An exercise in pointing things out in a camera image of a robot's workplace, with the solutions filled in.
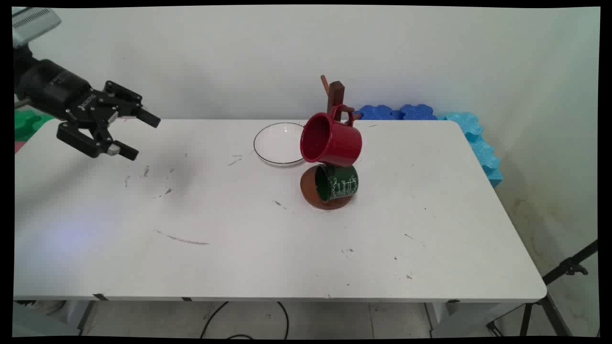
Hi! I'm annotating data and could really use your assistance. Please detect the green foam mat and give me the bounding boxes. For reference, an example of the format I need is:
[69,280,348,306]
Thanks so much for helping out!
[14,109,55,142]

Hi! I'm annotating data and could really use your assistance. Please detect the dark blue foam mat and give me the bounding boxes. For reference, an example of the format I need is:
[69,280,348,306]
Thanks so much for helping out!
[401,104,437,120]
[358,105,403,120]

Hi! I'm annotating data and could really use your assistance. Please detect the brown wooden mug tree stand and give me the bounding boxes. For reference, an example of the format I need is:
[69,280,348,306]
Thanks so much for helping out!
[300,75,362,211]

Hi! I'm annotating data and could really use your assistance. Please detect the white plate with black rim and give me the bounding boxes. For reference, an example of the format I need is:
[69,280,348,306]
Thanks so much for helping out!
[253,122,307,167]

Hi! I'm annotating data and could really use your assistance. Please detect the black floor cable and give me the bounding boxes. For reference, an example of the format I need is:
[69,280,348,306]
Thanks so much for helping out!
[199,301,290,340]

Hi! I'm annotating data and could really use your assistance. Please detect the red ceramic mug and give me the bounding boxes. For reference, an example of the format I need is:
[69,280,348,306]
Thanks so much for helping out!
[300,104,363,168]

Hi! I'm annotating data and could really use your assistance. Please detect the green mug with white print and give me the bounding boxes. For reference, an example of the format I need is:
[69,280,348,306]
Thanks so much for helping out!
[314,164,359,202]

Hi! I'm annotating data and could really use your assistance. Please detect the grey metal table leg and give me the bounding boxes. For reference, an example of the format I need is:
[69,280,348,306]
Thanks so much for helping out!
[76,301,97,336]

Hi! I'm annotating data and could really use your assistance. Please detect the black tripod stand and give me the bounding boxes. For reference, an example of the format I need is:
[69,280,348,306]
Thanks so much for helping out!
[487,239,599,338]

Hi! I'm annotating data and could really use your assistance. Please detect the light blue foam mat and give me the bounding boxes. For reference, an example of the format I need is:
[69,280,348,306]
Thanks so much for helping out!
[435,112,503,188]

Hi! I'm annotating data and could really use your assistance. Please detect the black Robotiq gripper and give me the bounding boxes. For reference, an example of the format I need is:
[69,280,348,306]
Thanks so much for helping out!
[14,57,161,161]

